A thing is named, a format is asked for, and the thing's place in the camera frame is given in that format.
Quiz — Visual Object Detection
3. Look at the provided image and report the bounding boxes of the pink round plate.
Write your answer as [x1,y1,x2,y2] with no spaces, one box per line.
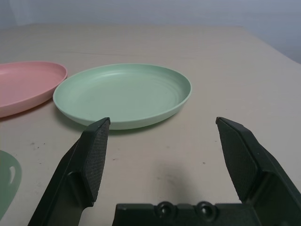
[0,61,68,118]

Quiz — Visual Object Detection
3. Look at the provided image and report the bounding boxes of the pale green round plate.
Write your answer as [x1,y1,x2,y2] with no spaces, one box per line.
[53,63,193,130]

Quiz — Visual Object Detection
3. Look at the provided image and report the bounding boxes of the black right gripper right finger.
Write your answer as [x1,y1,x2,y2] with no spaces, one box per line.
[216,117,301,226]

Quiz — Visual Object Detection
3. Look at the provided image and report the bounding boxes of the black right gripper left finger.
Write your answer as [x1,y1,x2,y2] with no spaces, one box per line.
[27,117,111,226]

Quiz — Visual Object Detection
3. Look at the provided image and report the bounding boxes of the green plastic cutting board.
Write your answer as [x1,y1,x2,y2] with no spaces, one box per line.
[0,150,23,214]

